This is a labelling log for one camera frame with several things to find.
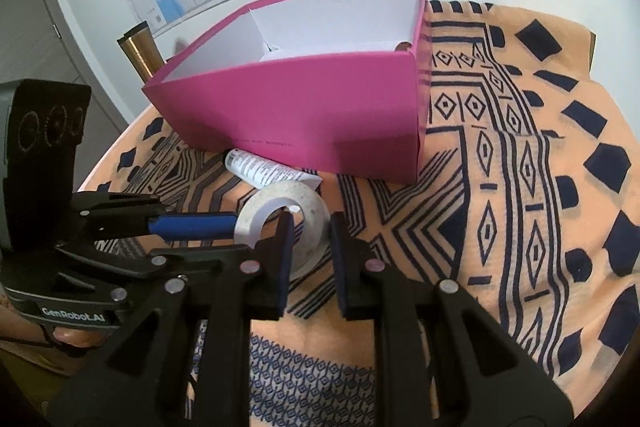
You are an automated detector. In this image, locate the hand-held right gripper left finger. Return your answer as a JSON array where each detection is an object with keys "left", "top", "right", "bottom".
[{"left": 50, "top": 212, "right": 296, "bottom": 427}]

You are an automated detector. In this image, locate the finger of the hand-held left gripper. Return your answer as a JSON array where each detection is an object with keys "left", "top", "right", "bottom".
[
  {"left": 75, "top": 192, "right": 240, "bottom": 243},
  {"left": 55, "top": 243, "right": 252, "bottom": 303}
]

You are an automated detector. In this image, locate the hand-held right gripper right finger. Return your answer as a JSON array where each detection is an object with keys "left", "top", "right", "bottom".
[{"left": 330, "top": 212, "right": 573, "bottom": 427}]

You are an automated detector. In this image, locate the white tape roll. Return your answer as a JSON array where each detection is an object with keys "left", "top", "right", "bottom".
[{"left": 234, "top": 184, "right": 332, "bottom": 281}]

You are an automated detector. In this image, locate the pink cardboard box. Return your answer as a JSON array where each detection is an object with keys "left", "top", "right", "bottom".
[{"left": 141, "top": 0, "right": 431, "bottom": 186}]

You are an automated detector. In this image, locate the person's left forearm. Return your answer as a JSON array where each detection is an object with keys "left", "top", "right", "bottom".
[{"left": 0, "top": 293, "right": 57, "bottom": 347}]

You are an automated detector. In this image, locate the person's left hand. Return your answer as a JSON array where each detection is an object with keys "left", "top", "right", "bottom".
[{"left": 50, "top": 326, "right": 96, "bottom": 348}]

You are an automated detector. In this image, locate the white printed tube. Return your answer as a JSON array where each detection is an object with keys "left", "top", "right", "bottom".
[{"left": 224, "top": 148, "right": 324, "bottom": 192}]

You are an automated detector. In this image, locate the grey door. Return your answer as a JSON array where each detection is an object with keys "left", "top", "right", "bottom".
[{"left": 0, "top": 0, "right": 129, "bottom": 142}]

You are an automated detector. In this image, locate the gold metal cylinder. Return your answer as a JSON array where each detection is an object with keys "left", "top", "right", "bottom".
[{"left": 117, "top": 22, "right": 164, "bottom": 84}]

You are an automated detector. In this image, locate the orange patterned blanket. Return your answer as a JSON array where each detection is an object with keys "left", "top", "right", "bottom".
[{"left": 82, "top": 0, "right": 639, "bottom": 427}]

